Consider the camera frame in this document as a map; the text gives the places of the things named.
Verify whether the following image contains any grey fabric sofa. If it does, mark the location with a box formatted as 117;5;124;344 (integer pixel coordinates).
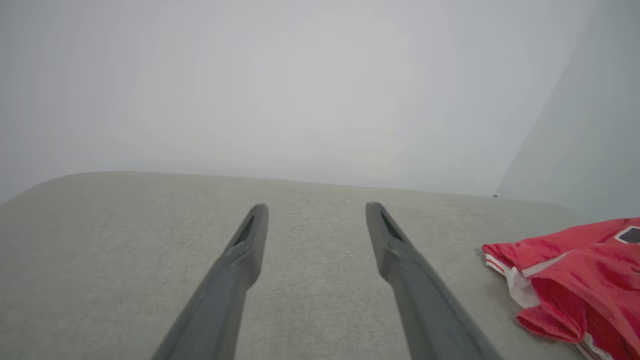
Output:
0;171;603;360

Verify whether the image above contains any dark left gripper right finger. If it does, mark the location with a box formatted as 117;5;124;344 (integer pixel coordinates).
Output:
365;201;503;360

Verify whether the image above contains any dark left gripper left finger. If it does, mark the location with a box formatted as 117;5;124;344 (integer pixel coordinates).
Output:
152;203;270;360

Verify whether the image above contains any red white Bulls jersey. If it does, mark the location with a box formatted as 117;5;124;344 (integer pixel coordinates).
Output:
481;217;640;360

